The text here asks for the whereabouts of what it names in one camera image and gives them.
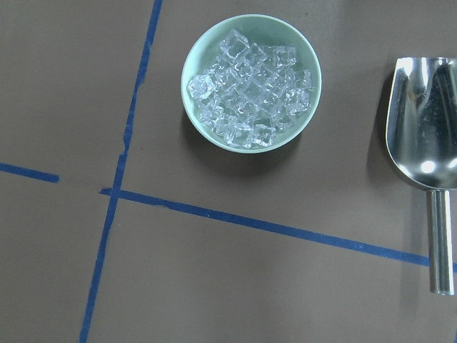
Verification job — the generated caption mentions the green bowl of ice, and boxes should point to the green bowl of ice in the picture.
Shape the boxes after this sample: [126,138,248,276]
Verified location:
[181,14,322,154]

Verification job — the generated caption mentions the steel ice scoop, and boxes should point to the steel ice scoop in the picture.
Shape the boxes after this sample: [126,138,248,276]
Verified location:
[385,57,456,296]

